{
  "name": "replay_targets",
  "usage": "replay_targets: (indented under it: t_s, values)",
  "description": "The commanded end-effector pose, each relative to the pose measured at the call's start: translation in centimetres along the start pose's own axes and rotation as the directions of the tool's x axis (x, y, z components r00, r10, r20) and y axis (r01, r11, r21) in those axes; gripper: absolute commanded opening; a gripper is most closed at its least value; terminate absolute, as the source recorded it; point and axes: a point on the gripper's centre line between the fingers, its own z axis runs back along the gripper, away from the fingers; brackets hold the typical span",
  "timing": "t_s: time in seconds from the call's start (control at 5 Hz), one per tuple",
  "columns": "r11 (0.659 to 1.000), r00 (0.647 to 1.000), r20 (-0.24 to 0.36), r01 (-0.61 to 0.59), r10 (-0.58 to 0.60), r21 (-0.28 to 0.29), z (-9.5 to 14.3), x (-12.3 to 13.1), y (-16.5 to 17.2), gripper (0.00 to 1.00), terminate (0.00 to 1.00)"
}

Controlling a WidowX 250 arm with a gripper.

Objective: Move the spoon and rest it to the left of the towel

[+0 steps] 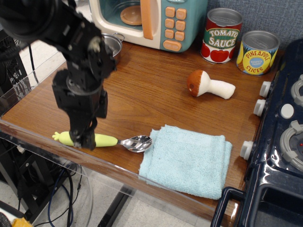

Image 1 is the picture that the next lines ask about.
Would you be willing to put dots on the tomato sauce can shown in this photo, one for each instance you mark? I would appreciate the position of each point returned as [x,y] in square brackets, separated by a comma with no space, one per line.
[221,33]

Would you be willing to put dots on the pineapple slices can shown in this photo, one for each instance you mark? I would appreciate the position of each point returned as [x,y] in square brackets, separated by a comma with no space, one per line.
[257,52]

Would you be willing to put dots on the plush mushroom toy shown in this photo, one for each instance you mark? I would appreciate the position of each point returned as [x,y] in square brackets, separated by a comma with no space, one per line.
[199,82]

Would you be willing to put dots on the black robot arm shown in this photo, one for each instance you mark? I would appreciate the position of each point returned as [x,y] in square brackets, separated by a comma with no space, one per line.
[89,60]

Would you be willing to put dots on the spoon with green handle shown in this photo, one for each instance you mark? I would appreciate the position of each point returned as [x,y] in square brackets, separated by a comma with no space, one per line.
[135,144]

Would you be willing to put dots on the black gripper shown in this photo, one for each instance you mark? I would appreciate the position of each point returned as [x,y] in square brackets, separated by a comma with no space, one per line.
[82,108]

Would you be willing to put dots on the white stove knob rear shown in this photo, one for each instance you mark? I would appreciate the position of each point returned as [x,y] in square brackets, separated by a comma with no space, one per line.
[264,90]

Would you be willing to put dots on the white stove knob front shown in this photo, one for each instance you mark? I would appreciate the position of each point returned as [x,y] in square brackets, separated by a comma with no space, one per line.
[246,149]

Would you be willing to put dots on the white stove knob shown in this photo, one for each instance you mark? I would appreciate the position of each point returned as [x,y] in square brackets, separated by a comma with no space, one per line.
[246,149]
[264,90]
[259,107]

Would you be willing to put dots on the light blue folded towel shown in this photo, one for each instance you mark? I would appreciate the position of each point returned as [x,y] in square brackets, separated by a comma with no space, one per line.
[187,161]

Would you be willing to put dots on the white stove knob middle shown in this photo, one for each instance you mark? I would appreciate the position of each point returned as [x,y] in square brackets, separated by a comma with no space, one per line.
[259,107]

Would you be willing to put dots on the dark blue toy stove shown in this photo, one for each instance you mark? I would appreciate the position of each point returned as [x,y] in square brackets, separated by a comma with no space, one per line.
[273,194]

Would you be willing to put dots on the toy microwave teal and cream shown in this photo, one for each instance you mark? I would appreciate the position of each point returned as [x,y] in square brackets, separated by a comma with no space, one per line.
[169,25]

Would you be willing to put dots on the stainless steel pot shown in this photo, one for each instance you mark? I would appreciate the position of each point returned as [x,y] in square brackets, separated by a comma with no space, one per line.
[115,43]

